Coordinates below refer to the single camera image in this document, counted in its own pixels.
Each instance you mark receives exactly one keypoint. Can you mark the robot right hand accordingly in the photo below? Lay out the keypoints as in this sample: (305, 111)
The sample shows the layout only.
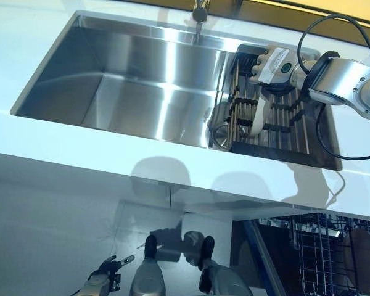
(280, 68)

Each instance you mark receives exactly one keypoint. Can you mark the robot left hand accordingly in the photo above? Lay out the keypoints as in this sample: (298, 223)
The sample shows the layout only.
(108, 266)

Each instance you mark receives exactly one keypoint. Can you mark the beige round plate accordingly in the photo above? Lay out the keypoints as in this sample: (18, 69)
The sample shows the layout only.
(364, 259)
(259, 114)

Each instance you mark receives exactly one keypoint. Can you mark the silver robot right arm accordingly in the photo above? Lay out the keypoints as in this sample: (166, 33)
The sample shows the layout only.
(342, 80)

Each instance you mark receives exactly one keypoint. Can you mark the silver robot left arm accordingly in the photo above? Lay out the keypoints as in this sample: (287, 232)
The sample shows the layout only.
(94, 286)

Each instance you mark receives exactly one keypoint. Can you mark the black dish drying rack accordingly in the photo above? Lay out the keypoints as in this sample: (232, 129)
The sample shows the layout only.
(283, 132)

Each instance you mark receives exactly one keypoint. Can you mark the wide white cabinet door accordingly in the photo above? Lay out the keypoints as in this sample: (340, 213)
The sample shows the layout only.
(64, 188)

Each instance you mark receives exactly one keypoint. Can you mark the steel sink drain strainer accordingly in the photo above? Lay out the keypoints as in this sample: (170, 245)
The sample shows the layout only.
(220, 138)

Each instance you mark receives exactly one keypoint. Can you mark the chrome gooseneck faucet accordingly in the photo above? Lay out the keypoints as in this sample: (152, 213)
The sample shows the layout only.
(199, 14)

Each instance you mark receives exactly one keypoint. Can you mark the narrow white cabinet door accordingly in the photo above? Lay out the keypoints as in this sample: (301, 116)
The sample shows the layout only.
(209, 202)

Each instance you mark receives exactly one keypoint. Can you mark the stainless steel sink basin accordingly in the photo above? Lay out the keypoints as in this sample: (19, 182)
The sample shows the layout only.
(111, 92)

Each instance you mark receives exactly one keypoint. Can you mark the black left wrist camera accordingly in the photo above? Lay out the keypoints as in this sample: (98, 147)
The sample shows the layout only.
(116, 282)

